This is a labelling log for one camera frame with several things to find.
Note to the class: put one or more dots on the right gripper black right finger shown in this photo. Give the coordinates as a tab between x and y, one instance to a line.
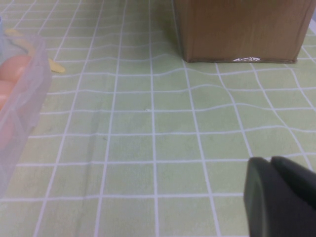
298	180

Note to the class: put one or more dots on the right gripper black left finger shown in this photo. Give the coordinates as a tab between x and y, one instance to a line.
266	202

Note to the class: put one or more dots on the brown cardboard box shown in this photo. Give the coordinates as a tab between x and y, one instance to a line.
242	32

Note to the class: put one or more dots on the clear plastic egg box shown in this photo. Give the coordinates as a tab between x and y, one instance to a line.
32	98

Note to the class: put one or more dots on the brown egg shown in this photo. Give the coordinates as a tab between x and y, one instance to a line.
14	67

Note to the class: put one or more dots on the green checked tablecloth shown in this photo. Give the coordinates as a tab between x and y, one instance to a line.
148	123

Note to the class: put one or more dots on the yellow plastic knife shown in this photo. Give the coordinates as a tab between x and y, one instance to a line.
56	67

